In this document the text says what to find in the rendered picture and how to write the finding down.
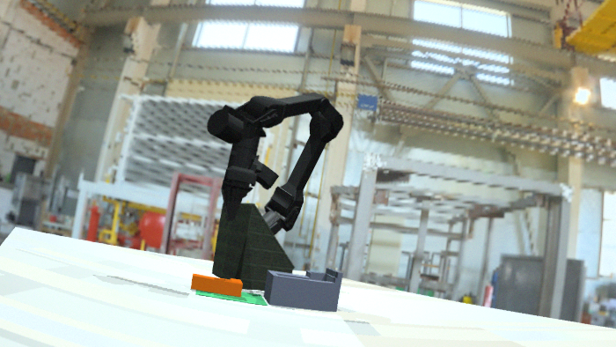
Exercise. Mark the orange l-shaped part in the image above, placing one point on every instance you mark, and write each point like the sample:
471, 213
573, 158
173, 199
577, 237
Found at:
217, 285

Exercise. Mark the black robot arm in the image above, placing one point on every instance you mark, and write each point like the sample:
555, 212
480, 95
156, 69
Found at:
243, 126

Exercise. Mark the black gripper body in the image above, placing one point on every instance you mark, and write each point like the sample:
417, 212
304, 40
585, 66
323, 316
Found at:
238, 170

